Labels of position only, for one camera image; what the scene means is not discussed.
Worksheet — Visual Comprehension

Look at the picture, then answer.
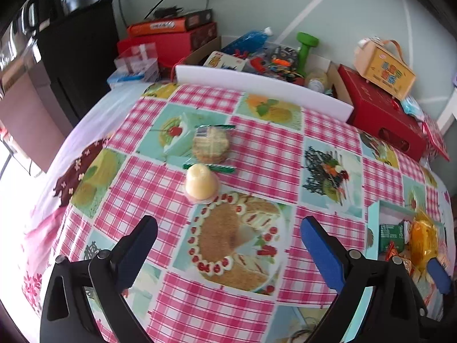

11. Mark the clear plastic container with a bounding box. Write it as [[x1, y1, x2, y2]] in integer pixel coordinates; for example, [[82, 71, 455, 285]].
[[109, 43, 160, 83]]

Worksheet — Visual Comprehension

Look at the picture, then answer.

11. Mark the round cookie packet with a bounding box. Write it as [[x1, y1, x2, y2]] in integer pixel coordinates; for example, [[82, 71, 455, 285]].
[[182, 124, 236, 174]]

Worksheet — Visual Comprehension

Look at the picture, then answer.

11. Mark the large red gift box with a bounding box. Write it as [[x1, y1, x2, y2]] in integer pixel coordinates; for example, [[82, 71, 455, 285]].
[[338, 64, 426, 161]]

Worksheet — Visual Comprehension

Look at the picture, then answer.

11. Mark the white shelf unit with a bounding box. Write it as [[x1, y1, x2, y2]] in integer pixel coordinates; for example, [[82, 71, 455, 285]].
[[436, 88, 457, 135]]

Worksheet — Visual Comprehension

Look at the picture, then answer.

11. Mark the red patterned box lid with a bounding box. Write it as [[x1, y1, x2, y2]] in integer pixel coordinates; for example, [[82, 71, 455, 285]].
[[421, 113, 450, 162]]

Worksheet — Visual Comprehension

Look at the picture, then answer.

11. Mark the yellow handled gift box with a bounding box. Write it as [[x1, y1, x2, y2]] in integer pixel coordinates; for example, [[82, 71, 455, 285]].
[[354, 39, 416, 101]]

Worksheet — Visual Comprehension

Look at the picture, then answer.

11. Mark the pink plaid tablecloth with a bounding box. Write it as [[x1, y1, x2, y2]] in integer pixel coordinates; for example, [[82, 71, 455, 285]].
[[22, 84, 456, 342]]

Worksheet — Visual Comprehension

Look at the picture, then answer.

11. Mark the red flat box stack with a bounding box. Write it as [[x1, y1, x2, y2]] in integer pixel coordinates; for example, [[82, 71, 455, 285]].
[[117, 9, 218, 68]]

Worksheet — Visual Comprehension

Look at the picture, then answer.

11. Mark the orange yellow snack packet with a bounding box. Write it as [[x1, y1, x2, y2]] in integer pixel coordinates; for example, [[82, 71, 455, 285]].
[[409, 209, 438, 271]]

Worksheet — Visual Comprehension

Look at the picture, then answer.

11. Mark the blue plastic bottle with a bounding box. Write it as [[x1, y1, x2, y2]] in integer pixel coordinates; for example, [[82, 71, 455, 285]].
[[222, 27, 273, 55]]

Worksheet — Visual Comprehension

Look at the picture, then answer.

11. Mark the green dumbbell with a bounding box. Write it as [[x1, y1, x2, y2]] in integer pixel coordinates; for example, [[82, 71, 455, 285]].
[[296, 32, 319, 76]]

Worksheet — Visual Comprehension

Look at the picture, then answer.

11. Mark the black cabinet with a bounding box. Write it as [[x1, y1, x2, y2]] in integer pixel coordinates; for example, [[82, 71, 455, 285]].
[[1, 0, 119, 129]]

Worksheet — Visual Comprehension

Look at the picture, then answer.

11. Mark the white foam board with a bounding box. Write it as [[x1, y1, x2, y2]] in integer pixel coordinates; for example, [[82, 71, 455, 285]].
[[175, 64, 354, 122]]

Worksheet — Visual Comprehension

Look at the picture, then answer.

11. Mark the light blue tissue pack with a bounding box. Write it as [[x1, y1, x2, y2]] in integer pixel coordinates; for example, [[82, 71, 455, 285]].
[[400, 95, 424, 121]]

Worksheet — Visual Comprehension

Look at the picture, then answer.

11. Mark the yellow jelly cup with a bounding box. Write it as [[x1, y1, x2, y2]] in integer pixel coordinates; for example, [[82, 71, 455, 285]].
[[184, 163, 219, 203]]

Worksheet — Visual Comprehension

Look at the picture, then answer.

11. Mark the cardboard box of toys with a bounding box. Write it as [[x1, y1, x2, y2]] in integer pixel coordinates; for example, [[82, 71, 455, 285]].
[[171, 36, 354, 107]]

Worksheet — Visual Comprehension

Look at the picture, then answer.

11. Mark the teal-rimmed white tray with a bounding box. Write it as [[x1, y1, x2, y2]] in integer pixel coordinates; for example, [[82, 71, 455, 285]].
[[347, 201, 456, 342]]

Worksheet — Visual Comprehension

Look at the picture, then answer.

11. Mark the green snack packet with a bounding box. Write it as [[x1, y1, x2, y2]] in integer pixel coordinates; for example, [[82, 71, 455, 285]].
[[379, 224, 405, 253]]

